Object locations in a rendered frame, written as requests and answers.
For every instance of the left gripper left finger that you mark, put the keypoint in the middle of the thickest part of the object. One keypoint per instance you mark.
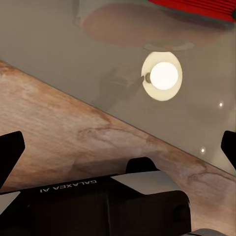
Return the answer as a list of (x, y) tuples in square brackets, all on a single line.
[(12, 146)]

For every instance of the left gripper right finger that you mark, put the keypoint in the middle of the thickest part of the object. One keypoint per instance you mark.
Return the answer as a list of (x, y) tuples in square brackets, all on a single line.
[(228, 145)]

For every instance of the coffee table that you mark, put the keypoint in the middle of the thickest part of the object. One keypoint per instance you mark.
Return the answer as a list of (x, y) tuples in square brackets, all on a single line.
[(163, 71)]

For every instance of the radio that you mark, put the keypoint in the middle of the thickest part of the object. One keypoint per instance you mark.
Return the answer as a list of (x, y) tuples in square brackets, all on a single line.
[(219, 9)]

